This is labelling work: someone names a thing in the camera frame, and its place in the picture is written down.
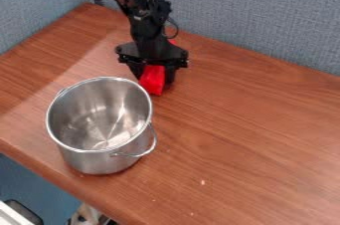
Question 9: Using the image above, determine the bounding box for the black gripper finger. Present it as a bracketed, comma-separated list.
[128, 62, 146, 80]
[164, 67, 176, 90]

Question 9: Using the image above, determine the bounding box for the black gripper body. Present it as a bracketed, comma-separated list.
[116, 17, 188, 68]

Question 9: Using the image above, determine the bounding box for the red rectangular block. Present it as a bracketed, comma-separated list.
[138, 38, 177, 97]

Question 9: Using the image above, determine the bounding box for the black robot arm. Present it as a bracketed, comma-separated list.
[94, 0, 188, 94]

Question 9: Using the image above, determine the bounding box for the white object under table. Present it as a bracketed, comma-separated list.
[66, 202, 120, 225]

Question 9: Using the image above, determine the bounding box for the black and white chair part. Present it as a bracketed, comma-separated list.
[0, 200, 44, 225]

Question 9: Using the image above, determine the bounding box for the metal pot with handles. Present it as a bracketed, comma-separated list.
[45, 77, 158, 175]

